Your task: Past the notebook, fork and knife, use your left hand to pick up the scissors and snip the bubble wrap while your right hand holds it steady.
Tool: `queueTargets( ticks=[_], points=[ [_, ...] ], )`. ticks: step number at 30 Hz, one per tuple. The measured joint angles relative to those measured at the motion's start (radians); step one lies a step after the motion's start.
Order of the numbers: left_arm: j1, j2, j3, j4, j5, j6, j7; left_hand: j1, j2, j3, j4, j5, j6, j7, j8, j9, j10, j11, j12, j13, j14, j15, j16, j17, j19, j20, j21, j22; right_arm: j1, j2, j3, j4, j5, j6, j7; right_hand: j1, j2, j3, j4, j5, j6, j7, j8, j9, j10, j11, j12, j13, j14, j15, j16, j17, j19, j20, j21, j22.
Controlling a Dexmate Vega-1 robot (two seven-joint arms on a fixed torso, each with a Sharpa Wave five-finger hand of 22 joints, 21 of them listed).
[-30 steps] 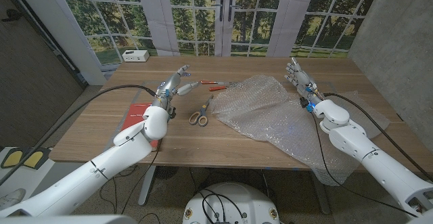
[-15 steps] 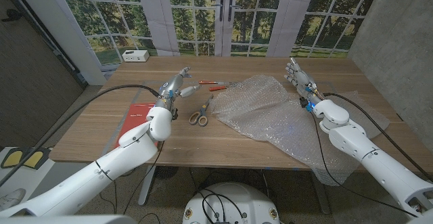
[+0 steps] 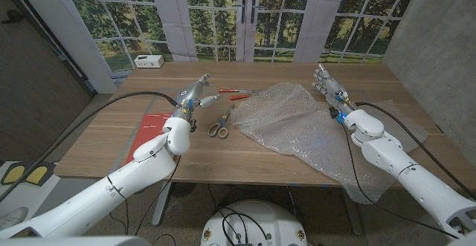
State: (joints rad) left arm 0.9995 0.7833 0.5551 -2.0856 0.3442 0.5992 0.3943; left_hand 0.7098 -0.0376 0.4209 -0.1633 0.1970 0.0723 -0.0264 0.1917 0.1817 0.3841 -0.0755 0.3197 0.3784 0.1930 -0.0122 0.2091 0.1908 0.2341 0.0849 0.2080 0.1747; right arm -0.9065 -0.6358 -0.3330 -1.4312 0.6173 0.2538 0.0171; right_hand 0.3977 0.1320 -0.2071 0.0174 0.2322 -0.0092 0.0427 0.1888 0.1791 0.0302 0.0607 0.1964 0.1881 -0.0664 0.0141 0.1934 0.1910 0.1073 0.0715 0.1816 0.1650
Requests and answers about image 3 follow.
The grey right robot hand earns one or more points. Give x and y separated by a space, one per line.
332 88

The white power strip box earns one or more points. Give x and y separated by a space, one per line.
148 61

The printed window forest backdrop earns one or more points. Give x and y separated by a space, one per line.
208 15

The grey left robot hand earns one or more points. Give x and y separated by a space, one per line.
189 97

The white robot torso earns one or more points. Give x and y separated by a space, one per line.
275 220

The yellow black foot pedal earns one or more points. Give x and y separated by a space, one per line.
39 173
14 173

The red notebook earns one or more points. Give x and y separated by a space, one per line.
152 127

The white shoe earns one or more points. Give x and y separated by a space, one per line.
13 218

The clear bubble wrap sheet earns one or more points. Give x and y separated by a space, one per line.
282 119

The white table leg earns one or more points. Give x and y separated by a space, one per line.
351 216
161 205

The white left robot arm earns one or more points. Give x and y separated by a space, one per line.
148 164

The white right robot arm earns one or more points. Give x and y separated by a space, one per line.
409 175

